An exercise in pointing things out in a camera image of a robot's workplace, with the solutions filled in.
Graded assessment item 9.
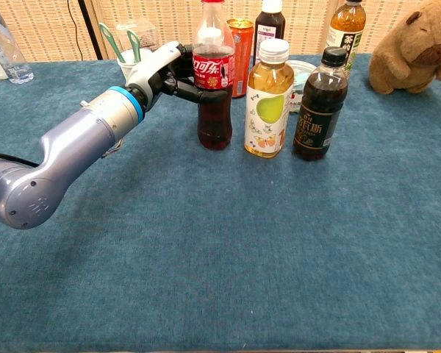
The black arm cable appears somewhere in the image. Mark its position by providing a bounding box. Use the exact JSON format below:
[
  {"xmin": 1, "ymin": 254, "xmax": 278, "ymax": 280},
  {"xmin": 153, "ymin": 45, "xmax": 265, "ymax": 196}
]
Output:
[{"xmin": 0, "ymin": 151, "xmax": 40, "ymax": 168}]

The amber tea bottle green label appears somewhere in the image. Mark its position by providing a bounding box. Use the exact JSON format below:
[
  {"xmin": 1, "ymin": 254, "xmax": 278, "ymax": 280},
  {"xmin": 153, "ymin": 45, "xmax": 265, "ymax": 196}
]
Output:
[{"xmin": 325, "ymin": 0, "xmax": 367, "ymax": 80}]

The clear plastic snack box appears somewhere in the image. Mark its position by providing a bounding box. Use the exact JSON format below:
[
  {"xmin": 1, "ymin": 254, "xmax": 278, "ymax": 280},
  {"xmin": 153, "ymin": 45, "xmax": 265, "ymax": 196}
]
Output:
[{"xmin": 115, "ymin": 20, "xmax": 161, "ymax": 53}]

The red label cola bottle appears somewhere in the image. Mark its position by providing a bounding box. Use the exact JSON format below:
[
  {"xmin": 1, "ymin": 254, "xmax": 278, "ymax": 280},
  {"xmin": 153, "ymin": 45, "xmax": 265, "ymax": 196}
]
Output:
[{"xmin": 191, "ymin": 0, "xmax": 236, "ymax": 151}]

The brown capybara plush toy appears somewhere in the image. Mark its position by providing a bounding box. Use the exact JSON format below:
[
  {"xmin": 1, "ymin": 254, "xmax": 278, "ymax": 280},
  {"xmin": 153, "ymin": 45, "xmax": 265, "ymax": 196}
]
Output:
[{"xmin": 368, "ymin": 0, "xmax": 441, "ymax": 95}]

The yellow juice bottle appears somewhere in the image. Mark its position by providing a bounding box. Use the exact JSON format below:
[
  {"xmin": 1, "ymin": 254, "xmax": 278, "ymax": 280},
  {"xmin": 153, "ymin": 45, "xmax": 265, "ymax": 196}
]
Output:
[{"xmin": 243, "ymin": 38, "xmax": 295, "ymax": 160}]

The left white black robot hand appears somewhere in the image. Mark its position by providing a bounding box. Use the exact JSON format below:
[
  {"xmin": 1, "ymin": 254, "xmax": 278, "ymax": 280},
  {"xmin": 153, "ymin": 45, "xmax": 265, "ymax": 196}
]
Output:
[{"xmin": 126, "ymin": 40, "xmax": 232, "ymax": 112}]

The white paper cup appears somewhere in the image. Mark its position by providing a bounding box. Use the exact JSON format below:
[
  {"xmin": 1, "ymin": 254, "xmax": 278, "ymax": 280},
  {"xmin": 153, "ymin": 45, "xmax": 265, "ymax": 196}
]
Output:
[{"xmin": 116, "ymin": 48, "xmax": 154, "ymax": 81}]

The long green plastic spoon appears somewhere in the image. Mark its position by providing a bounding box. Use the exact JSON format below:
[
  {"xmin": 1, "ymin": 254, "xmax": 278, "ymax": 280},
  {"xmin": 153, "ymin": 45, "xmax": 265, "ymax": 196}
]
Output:
[{"xmin": 98, "ymin": 22, "xmax": 126, "ymax": 64}]

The thin black cable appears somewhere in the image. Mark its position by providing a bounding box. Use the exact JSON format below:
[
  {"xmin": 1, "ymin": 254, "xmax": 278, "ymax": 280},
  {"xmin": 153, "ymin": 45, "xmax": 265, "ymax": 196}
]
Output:
[{"xmin": 66, "ymin": 0, "xmax": 78, "ymax": 35}]

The blue tablecloth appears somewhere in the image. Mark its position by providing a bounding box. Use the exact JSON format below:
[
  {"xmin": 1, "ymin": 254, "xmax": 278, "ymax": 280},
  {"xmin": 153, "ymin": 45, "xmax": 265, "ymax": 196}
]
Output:
[{"xmin": 0, "ymin": 54, "xmax": 441, "ymax": 352}]

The black-label dark drink bottle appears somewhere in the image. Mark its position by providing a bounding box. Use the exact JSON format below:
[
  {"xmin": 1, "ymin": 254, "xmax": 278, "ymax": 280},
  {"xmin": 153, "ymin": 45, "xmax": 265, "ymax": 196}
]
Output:
[{"xmin": 293, "ymin": 46, "xmax": 349, "ymax": 162}]

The clear empty water bottle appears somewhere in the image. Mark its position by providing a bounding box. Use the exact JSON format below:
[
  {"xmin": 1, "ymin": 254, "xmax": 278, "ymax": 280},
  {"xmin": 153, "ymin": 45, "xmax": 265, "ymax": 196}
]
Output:
[{"xmin": 0, "ymin": 2, "xmax": 35, "ymax": 85}]

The dark juice bottle white cap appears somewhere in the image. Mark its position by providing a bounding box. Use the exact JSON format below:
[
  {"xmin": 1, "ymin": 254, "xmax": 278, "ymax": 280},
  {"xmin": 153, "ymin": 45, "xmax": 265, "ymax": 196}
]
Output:
[{"xmin": 254, "ymin": 0, "xmax": 287, "ymax": 67}]

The black stand pole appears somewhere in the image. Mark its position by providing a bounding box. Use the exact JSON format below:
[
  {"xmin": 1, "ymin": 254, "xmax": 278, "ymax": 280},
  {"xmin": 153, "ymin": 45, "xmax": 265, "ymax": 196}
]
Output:
[{"xmin": 76, "ymin": 0, "xmax": 104, "ymax": 61}]

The beige bamboo folding screen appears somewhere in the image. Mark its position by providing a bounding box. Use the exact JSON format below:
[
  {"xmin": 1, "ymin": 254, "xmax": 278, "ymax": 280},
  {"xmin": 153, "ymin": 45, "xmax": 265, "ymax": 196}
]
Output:
[{"xmin": 0, "ymin": 0, "xmax": 441, "ymax": 63}]

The orange drink can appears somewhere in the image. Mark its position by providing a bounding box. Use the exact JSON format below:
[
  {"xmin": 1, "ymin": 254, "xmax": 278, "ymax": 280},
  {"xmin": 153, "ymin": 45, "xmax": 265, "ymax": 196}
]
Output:
[{"xmin": 226, "ymin": 18, "xmax": 255, "ymax": 99}]

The round clear lidded container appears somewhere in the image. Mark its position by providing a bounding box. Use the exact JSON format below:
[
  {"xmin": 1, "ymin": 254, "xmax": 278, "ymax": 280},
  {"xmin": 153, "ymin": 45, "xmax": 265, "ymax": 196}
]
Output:
[{"xmin": 286, "ymin": 60, "xmax": 318, "ymax": 115}]

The short green plastic spoon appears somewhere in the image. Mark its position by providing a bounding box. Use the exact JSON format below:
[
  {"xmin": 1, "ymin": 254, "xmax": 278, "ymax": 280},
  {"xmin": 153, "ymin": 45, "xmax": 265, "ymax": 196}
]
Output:
[{"xmin": 126, "ymin": 29, "xmax": 143, "ymax": 62}]

